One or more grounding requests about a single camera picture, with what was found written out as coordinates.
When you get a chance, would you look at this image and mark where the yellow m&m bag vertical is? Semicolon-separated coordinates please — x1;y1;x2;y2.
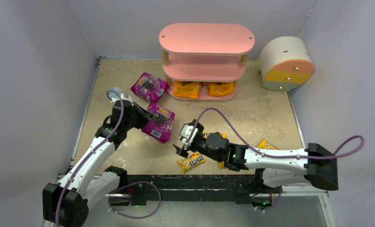
218;161;225;170

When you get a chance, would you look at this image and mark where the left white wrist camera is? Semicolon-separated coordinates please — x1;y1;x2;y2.
108;92;133;103

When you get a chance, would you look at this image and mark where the blue white blister pack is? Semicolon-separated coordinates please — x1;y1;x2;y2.
106;87;133;103

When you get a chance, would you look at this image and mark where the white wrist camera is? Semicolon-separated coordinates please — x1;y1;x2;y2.
108;92;133;103
179;124;198;146

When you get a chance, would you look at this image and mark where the large orange gummy candy bag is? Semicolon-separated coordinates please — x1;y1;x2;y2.
173;81;202;99

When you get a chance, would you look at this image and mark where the yellow m&m bag lower left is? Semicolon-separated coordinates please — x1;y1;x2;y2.
177;152;206;174

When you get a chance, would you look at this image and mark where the purple cable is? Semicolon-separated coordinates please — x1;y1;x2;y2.
187;107;366;214
54;90;162;227

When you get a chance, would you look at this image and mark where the pink three-tier shelf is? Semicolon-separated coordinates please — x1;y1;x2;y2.
159;23;255;101

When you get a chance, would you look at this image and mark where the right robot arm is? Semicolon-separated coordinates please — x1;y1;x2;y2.
174;120;339;191

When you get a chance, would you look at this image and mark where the yellow m&m bag upper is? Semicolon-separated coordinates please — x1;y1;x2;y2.
202;132;227;139

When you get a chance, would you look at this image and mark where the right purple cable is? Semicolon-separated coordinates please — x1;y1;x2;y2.
187;107;366;214

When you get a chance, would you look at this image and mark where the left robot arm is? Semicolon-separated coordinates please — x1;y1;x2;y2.
43;100;155;227

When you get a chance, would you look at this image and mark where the yellow m&m bag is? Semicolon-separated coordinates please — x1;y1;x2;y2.
202;132;227;139
257;138;279;150
177;152;206;174

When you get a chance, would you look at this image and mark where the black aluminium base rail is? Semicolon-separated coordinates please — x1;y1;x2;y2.
52;174;327;208

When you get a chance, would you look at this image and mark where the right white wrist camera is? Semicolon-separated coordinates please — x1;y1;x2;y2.
179;124;198;146

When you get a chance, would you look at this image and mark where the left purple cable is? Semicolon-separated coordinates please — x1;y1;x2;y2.
54;90;162;227

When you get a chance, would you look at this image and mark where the round cream drawer cabinet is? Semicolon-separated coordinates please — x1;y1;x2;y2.
258;36;315;91

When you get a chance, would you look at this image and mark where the purple grape candy bag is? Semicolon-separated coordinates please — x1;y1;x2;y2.
142;103;175;143
131;72;170;103

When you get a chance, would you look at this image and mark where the yellow m&m bag right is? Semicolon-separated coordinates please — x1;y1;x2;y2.
257;138;279;150

